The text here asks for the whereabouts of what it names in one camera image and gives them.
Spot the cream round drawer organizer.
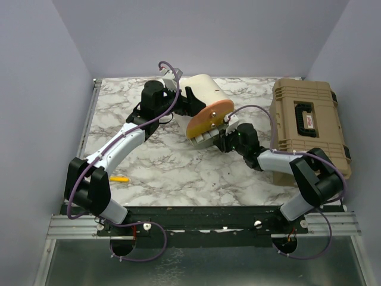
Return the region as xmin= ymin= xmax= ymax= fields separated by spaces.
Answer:
xmin=174 ymin=74 xmax=232 ymax=136

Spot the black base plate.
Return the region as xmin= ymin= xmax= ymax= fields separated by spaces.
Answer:
xmin=101 ymin=206 xmax=305 ymax=248

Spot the aluminium rail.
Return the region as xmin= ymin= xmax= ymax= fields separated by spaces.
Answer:
xmin=47 ymin=212 xmax=362 ymax=240

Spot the yellow drawer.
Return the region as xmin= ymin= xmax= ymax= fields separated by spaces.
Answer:
xmin=185 ymin=110 xmax=232 ymax=139

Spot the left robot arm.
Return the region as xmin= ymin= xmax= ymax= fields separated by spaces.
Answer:
xmin=64 ymin=80 xmax=206 ymax=235

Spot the tan plastic tool case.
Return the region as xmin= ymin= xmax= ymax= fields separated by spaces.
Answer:
xmin=270 ymin=78 xmax=352 ymax=179

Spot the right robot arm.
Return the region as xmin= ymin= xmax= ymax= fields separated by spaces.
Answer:
xmin=213 ymin=123 xmax=346 ymax=233

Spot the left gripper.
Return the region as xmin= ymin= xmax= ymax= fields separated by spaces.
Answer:
xmin=156 ymin=84 xmax=207 ymax=119

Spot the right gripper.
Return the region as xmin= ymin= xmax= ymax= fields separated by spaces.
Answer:
xmin=215 ymin=124 xmax=248 ymax=155

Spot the lavender white bottle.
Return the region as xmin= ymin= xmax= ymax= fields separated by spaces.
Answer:
xmin=195 ymin=133 xmax=210 ymax=142

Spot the grey bottom drawer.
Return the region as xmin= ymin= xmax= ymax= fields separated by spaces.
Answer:
xmin=190 ymin=128 xmax=219 ymax=149

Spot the white blue tube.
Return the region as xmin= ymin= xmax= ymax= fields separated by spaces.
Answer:
xmin=208 ymin=130 xmax=219 ymax=138

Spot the yellow mascara tube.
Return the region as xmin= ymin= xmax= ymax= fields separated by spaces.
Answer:
xmin=110 ymin=177 xmax=130 ymax=183

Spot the peach top drawer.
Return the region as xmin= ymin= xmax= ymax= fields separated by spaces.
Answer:
xmin=188 ymin=100 xmax=235 ymax=129

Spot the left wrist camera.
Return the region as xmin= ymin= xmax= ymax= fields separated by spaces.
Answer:
xmin=160 ymin=67 xmax=183 ymax=92

